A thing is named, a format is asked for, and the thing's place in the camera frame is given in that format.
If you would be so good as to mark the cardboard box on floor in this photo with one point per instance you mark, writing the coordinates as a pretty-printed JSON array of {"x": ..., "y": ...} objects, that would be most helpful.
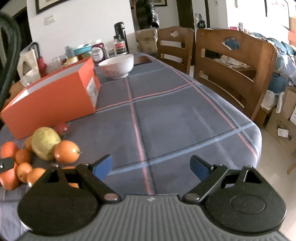
[{"x": 281, "y": 126}]

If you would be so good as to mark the white paper bag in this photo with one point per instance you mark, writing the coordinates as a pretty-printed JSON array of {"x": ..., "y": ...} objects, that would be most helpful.
[{"x": 28, "y": 69}]

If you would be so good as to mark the brown wallet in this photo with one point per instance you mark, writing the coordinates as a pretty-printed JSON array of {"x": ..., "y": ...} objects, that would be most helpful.
[{"x": 139, "y": 60}]

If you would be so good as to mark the black thermos bottle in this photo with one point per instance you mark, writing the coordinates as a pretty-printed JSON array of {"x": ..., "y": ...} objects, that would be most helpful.
[{"x": 120, "y": 31}]

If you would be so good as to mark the red vitamin bottle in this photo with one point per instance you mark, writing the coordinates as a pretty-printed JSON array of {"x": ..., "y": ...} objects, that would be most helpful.
[{"x": 99, "y": 52}]

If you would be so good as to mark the teal bowl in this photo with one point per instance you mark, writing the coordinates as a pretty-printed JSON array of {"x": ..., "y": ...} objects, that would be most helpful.
[{"x": 82, "y": 49}]

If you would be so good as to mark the large orange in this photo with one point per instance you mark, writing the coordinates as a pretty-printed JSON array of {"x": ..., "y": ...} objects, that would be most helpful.
[{"x": 9, "y": 179}]

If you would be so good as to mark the yellow-green mango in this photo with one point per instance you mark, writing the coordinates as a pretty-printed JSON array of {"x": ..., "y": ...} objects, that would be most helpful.
[{"x": 43, "y": 142}]

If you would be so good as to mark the far wooden chair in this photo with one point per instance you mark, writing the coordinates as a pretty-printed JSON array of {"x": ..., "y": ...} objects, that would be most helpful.
[{"x": 175, "y": 47}]

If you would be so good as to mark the white ceramic bowl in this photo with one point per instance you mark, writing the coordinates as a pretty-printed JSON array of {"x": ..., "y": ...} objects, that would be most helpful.
[{"x": 117, "y": 67}]

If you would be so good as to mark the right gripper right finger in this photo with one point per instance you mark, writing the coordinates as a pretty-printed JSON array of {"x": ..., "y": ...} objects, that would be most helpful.
[{"x": 239, "y": 201}]

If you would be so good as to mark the wooden chair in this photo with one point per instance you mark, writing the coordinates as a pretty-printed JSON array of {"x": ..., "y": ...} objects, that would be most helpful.
[
  {"x": 175, "y": 47},
  {"x": 246, "y": 88}
]

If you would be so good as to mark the grey blue tumbler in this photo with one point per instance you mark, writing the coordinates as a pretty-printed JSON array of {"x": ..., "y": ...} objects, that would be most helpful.
[{"x": 69, "y": 52}]

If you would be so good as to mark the red umbrella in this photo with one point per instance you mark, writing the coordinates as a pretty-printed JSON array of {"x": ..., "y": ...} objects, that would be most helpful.
[{"x": 41, "y": 64}]

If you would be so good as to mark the orange cardboard box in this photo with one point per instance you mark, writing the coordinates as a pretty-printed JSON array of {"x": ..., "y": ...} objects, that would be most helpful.
[{"x": 62, "y": 96}]

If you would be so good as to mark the near wooden chair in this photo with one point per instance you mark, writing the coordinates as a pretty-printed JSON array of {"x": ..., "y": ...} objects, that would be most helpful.
[{"x": 246, "y": 88}]

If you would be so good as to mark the dark supplement bottle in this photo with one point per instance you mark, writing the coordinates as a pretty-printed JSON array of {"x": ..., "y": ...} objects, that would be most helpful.
[{"x": 119, "y": 46}]

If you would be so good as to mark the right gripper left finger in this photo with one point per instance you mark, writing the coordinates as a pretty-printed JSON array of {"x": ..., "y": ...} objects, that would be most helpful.
[{"x": 65, "y": 200}]

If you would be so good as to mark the red tomato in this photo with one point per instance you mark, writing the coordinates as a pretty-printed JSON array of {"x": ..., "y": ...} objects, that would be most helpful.
[{"x": 62, "y": 129}]

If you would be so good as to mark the framed picture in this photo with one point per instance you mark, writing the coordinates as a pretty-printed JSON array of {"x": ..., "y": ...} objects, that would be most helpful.
[{"x": 43, "y": 5}]

